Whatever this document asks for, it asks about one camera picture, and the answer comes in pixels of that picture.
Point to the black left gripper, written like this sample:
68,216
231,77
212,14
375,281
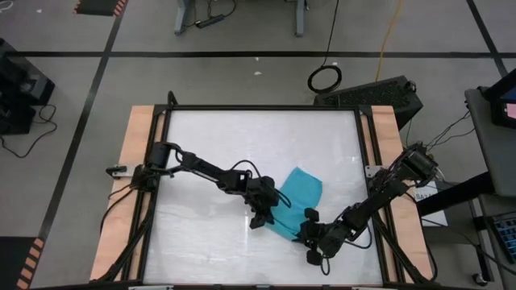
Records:
262,195

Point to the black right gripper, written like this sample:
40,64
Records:
326,239

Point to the blue terry towel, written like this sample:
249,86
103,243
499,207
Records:
302,193

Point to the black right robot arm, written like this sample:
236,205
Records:
383,193

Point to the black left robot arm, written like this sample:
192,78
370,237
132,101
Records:
201,167

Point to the white paper label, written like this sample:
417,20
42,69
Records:
437,213

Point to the black perforated computer case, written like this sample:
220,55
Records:
367,96

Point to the wooden table board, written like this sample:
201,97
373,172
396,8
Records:
137,133

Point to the black stand beam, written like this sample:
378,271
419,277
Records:
455,193

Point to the blue backlit keyboard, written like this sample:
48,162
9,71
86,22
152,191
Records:
506,237

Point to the black power strip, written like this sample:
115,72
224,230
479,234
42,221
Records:
209,21

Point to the grey cart top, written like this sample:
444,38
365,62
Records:
496,153

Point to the wooden desk grey legs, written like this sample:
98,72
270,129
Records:
181,16

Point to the black monitor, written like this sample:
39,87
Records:
504,104

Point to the black striped-edge floor mat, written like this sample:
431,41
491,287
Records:
12,262
96,6

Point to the black equipment stack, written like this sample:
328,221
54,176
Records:
20,88

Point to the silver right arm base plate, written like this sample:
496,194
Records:
371,171

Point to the black metal table frame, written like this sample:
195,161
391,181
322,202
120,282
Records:
262,107

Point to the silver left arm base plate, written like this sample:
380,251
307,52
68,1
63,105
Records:
123,171

